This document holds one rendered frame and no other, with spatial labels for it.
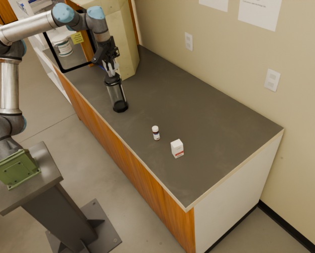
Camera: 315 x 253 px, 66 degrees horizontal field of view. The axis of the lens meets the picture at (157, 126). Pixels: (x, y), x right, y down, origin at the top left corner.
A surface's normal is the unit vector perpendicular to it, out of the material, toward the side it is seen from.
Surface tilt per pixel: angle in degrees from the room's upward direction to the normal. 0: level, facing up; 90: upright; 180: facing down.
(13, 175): 90
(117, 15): 90
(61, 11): 53
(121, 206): 0
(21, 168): 90
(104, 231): 0
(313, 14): 90
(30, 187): 0
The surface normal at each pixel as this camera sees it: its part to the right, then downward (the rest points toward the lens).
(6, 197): -0.12, -0.69
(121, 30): 0.59, 0.52
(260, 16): -0.80, 0.50
